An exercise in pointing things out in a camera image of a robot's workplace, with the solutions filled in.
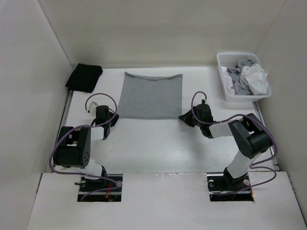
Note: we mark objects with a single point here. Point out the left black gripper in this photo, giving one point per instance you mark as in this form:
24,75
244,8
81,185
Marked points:
114,120

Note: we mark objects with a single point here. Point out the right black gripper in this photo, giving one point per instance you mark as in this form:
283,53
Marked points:
186,118

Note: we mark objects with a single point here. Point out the grey tank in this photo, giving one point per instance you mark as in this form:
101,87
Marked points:
148,97
239,86

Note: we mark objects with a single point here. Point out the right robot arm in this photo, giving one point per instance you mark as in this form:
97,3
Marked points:
248,132

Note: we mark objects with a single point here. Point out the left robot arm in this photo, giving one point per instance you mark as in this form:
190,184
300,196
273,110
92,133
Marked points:
74,152

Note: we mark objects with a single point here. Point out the folded black tank top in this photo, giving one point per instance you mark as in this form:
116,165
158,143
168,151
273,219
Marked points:
84,78

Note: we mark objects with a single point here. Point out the white tank top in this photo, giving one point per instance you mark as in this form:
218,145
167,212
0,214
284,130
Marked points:
228,81

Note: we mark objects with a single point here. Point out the white plastic basket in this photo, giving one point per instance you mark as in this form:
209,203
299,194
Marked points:
230,59

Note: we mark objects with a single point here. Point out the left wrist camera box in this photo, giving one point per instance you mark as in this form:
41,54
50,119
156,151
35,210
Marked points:
92,108

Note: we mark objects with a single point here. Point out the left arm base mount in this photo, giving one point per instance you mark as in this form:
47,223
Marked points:
100,190

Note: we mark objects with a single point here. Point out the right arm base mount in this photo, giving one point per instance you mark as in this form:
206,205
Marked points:
219,191

